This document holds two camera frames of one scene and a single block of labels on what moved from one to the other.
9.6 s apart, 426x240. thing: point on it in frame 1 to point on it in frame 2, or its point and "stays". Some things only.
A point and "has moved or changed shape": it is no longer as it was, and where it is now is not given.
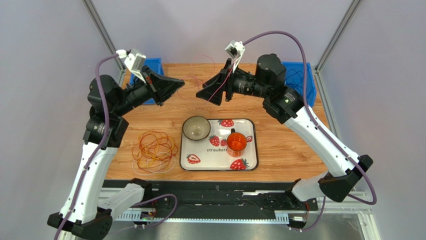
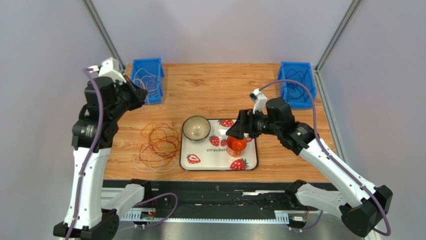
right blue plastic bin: [294, 79] stays
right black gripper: [228, 83] to [244, 121]
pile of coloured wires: [154, 151] has moved or changed shape
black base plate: [219, 196] stays
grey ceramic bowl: [196, 128] stays
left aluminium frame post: [120, 64] stays
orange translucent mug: [236, 144] stays
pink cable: [206, 78] has moved or changed shape
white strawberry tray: [211, 154] stays
